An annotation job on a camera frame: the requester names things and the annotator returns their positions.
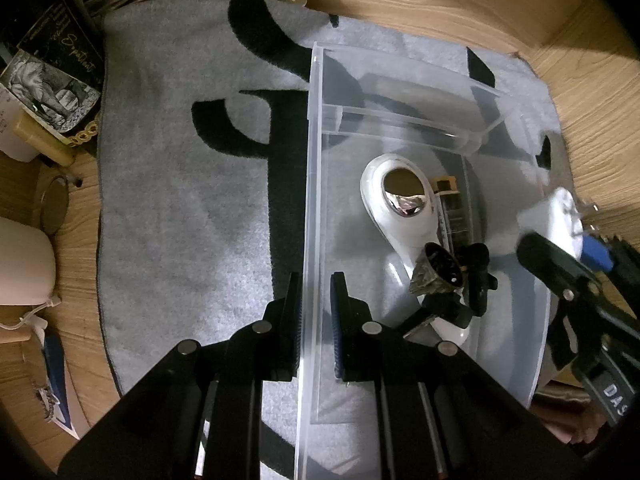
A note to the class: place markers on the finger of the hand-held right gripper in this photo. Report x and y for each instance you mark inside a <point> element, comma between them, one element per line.
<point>597,254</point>
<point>550,260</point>

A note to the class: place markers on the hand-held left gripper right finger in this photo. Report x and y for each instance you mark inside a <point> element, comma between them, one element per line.
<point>339,330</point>

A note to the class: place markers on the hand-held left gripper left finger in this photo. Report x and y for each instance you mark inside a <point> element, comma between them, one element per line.
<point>295,330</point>

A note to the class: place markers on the white plug adapter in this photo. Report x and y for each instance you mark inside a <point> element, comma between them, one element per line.
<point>555,215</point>

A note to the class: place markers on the clear plastic storage bin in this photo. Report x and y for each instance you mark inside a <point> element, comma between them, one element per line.
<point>345,210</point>

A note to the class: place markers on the person's right hand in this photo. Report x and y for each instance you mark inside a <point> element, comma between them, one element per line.
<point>587,430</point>

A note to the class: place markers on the black bottle with gold cap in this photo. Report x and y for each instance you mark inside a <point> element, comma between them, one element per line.
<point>457,220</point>

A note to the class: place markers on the white handheld massager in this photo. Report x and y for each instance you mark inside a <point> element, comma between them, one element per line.
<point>380,200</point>

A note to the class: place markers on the grey mat with black pattern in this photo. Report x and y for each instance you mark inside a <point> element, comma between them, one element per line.
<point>175,235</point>

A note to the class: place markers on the round hand mirror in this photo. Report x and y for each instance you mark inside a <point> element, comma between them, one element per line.
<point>54,206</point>

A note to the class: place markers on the beige tube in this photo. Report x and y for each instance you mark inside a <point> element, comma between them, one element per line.
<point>42,137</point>

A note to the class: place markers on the white paper container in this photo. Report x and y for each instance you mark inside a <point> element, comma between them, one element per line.
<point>15,130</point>

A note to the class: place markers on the black book with elephant picture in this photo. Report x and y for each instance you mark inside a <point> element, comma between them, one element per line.
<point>50,85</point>

